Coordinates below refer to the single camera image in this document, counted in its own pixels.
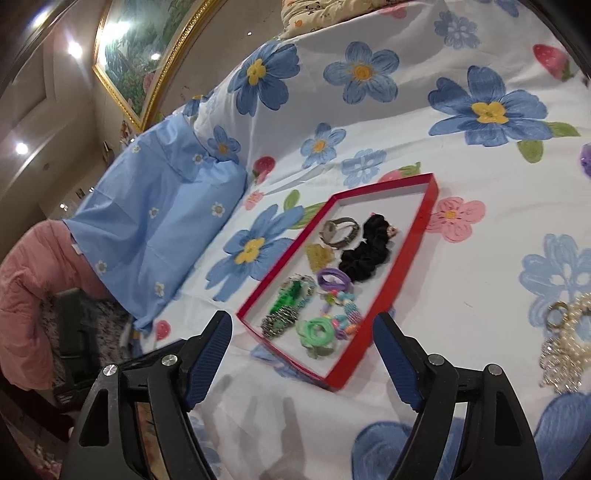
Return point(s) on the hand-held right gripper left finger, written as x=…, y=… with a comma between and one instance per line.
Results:
x=210, y=350

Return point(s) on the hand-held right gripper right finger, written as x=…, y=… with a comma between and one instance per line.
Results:
x=397, y=364

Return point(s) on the black scrunchie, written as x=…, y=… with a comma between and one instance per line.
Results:
x=369, y=254

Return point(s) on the yellow flower hair clip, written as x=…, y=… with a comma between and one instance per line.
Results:
x=320, y=256

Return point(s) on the red jewelry box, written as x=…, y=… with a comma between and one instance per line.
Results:
x=415, y=221

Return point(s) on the pink blanket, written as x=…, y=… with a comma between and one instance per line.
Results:
x=27, y=300

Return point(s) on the green crocodile hair clip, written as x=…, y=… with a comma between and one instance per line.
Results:
x=288, y=300

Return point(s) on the floral bed sheet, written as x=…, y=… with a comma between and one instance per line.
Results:
x=461, y=286

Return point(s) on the light blue pillow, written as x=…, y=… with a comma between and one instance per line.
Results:
x=152, y=207

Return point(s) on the wristwatch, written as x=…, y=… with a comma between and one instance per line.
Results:
x=330, y=230

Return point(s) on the ceiling light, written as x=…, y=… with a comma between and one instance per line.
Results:
x=74, y=48
x=21, y=147

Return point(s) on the gold framed painting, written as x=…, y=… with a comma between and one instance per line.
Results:
x=134, y=60

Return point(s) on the purple fluffy scrunchie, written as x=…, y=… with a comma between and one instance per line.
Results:
x=586, y=159

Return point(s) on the beige printed pillow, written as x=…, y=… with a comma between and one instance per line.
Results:
x=323, y=14

